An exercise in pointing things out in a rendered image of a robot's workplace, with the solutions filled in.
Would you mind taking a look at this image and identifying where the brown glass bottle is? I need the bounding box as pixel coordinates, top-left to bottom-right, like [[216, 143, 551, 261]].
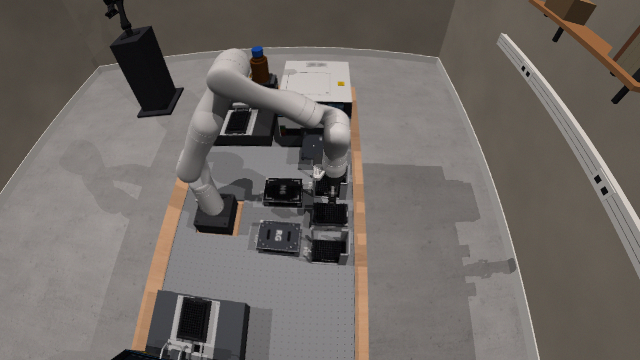
[[250, 56, 270, 84]]

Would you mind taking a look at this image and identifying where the blue bottle cap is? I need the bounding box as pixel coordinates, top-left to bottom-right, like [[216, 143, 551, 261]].
[[251, 46, 263, 56]]

